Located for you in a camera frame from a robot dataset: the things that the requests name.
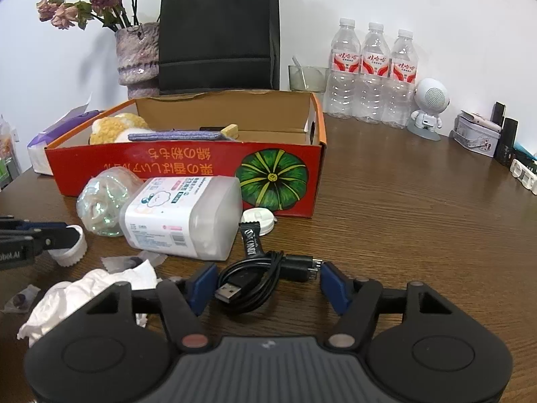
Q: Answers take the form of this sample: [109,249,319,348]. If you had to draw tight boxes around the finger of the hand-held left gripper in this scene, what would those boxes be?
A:
[31,226,83,257]
[0,217,68,232]

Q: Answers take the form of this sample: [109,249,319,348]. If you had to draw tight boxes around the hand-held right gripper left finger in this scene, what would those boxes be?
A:
[83,262,218,351]

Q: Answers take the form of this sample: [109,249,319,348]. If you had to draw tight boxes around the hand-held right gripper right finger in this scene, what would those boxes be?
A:
[320,262,455,350]

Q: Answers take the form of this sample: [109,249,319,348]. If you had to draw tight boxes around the white ribbed bottle cap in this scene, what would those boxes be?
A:
[46,225,88,267]

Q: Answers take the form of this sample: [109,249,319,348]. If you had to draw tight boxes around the black usb cable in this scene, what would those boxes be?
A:
[215,251,324,313]

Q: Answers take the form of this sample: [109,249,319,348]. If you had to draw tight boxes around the clear candy wrapper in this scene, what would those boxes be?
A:
[0,284,41,313]
[102,251,168,271]

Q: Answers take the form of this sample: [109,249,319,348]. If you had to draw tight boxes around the iridescent clear plastic bag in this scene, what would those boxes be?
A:
[76,167,145,238]

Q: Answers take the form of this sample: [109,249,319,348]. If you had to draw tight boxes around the white tissue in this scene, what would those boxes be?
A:
[17,259,158,347]

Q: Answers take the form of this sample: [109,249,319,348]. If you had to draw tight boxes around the black candy packet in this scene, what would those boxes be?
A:
[238,221,267,261]

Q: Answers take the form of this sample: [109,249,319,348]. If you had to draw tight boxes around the white translucent plastic container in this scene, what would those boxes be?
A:
[119,175,244,261]

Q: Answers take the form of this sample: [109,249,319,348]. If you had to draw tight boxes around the white round lid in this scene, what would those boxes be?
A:
[242,209,278,238]

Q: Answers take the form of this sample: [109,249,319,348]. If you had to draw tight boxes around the yellow white plush sheep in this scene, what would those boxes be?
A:
[89,113,152,145]

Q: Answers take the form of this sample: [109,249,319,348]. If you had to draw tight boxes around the red cardboard box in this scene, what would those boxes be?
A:
[45,89,327,219]

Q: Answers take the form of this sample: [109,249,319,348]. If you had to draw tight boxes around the purple fabric pouch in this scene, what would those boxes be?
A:
[127,131,227,142]

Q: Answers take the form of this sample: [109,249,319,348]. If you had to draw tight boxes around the cluttered cosmetics rack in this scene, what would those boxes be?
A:
[0,113,21,189]

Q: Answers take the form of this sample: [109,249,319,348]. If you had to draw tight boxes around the purple tissue box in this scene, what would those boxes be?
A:
[27,94,105,176]

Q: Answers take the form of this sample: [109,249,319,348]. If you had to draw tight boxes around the purple grey ceramic vase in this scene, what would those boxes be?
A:
[115,22,161,100]

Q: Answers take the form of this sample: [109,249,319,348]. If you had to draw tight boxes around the white printed tin box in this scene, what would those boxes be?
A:
[452,118,502,158]

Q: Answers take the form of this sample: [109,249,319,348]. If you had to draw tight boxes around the clear glass cup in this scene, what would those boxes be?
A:
[288,56,330,93]

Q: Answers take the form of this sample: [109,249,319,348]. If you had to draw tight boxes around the white robot figure speaker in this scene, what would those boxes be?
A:
[408,78,451,141]

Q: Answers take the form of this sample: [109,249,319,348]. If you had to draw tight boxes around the small white plastic holder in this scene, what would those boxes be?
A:
[509,160,537,196]

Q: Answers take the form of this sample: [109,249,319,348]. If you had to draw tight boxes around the pink white small case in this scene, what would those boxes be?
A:
[459,110,503,132]

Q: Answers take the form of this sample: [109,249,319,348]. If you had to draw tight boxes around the tall black box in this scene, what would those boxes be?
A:
[495,118,519,164]

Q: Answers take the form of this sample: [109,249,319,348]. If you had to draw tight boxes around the black teal box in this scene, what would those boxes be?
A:
[512,140,537,169]

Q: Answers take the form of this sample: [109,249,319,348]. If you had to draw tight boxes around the black paper bag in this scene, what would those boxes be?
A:
[158,0,281,96]

